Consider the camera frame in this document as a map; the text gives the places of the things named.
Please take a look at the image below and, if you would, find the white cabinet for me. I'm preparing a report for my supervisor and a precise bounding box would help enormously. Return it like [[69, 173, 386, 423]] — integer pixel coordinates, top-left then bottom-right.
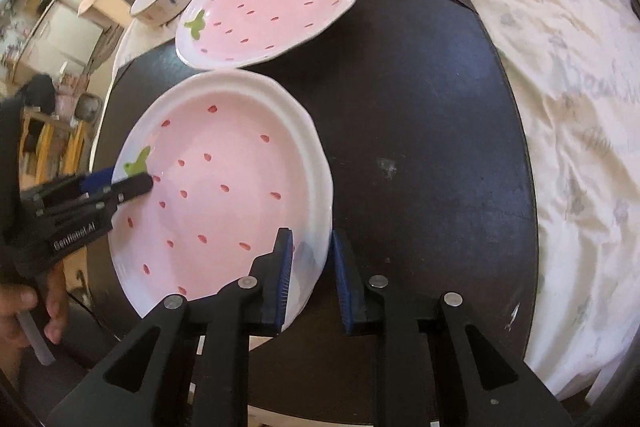
[[15, 0, 108, 82]]

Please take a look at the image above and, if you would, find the person's left hand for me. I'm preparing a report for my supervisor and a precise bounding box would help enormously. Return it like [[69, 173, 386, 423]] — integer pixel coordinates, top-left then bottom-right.
[[0, 263, 71, 360]]

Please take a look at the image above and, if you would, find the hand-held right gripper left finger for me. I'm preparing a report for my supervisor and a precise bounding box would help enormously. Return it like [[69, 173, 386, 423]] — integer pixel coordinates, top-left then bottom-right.
[[47, 228, 296, 427]]

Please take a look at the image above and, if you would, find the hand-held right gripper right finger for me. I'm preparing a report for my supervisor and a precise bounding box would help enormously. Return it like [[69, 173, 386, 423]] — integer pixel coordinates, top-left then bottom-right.
[[331, 229, 573, 427]]

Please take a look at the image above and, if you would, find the yellow wooden rack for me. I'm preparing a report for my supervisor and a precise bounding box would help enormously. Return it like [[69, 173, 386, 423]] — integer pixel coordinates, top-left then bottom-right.
[[20, 107, 88, 180]]

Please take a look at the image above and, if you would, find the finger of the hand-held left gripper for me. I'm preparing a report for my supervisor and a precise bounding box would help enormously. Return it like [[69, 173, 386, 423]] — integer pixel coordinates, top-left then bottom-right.
[[75, 172, 155, 214], [20, 169, 115, 210]]

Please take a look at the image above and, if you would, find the black table mat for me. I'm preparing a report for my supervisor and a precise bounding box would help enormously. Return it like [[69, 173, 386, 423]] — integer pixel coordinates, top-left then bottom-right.
[[95, 0, 538, 418]]

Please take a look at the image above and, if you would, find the white floral bed sheet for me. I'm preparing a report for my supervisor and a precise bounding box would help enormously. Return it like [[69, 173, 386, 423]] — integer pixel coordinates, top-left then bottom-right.
[[112, 0, 640, 408]]

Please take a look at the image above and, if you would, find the pink strawberry plate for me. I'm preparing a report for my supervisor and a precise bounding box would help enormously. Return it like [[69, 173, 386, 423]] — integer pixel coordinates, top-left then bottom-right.
[[109, 69, 335, 333], [175, 0, 366, 70]]

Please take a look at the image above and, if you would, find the light wooden stool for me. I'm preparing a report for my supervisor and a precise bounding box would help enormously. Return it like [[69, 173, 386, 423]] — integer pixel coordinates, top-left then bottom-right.
[[77, 0, 133, 30]]

